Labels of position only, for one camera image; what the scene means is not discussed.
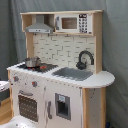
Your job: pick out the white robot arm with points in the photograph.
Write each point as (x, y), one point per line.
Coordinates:
(17, 121)

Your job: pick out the wooden toy kitchen set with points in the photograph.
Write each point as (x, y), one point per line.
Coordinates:
(73, 50)

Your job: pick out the grey sink basin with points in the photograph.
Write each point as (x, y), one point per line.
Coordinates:
(73, 74)

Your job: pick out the black stovetop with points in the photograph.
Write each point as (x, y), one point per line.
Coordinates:
(43, 67)

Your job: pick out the silver cooking pot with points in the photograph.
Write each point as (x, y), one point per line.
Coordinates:
(32, 61)

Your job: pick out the right red oven knob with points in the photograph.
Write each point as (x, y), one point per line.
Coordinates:
(34, 83)

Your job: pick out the red oven knob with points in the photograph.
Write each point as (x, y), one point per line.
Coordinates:
(34, 83)
(15, 78)

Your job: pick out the grey ice dispenser panel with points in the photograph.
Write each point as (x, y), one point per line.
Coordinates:
(62, 103)

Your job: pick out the white toy microwave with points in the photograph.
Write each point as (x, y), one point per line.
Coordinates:
(73, 23)

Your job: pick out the grey range hood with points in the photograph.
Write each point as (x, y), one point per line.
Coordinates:
(39, 26)

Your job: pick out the left red oven knob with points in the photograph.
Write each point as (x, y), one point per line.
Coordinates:
(15, 78)

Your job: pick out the grey cabinet door handle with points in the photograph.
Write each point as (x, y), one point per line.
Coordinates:
(49, 110)

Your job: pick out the oven door with handle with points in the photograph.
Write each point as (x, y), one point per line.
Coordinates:
(27, 105)

